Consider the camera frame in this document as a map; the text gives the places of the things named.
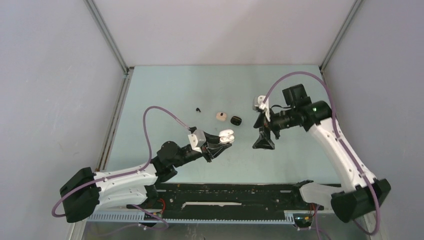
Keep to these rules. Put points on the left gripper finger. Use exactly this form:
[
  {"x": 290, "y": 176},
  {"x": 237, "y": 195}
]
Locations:
[
  {"x": 212, "y": 139},
  {"x": 214, "y": 150}
]

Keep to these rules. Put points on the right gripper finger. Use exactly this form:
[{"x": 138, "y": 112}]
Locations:
[
  {"x": 264, "y": 141},
  {"x": 260, "y": 121}
]

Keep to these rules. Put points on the beige earbud charging case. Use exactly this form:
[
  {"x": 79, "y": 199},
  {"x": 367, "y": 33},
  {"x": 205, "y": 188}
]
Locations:
[{"x": 221, "y": 116}]

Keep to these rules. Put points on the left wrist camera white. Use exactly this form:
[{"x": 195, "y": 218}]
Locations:
[{"x": 197, "y": 139}]

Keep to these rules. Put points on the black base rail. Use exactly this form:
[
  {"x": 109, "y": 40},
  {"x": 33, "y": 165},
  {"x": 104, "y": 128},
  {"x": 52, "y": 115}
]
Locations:
[{"x": 224, "y": 201}]

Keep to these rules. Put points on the white earbud charging case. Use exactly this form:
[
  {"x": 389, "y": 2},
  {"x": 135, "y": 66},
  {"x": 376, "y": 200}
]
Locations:
[{"x": 226, "y": 136}]

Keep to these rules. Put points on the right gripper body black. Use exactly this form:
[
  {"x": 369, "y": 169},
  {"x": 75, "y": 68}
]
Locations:
[{"x": 279, "y": 121}]

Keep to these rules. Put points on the white slotted cable duct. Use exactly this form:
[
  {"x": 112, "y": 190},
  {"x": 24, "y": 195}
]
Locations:
[{"x": 139, "y": 217}]

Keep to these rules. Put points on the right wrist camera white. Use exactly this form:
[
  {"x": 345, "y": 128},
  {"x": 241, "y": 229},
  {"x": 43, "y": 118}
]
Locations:
[{"x": 261, "y": 104}]

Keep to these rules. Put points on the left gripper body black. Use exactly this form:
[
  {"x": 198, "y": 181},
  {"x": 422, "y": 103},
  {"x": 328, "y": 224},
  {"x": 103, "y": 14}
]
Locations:
[{"x": 206, "y": 151}]

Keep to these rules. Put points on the aluminium frame post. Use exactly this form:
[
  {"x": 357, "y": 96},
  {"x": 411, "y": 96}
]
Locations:
[
  {"x": 355, "y": 8},
  {"x": 107, "y": 35}
]

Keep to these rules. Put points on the right aluminium frame post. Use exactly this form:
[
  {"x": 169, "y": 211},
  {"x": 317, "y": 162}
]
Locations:
[{"x": 355, "y": 8}]

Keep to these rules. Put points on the left aluminium frame post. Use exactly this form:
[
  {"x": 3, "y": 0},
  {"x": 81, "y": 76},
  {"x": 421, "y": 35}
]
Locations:
[{"x": 107, "y": 35}]

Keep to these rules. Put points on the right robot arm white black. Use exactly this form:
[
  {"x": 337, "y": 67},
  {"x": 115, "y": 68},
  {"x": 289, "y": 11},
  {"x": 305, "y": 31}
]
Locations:
[{"x": 358, "y": 188}]

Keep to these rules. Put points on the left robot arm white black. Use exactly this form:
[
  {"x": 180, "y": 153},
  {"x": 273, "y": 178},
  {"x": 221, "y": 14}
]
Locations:
[{"x": 87, "y": 192}]

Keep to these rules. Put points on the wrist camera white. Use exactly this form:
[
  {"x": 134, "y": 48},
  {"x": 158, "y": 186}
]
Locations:
[
  {"x": 261, "y": 104},
  {"x": 197, "y": 139}
]

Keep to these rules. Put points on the black earbud charging case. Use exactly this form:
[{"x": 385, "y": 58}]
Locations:
[{"x": 236, "y": 120}]

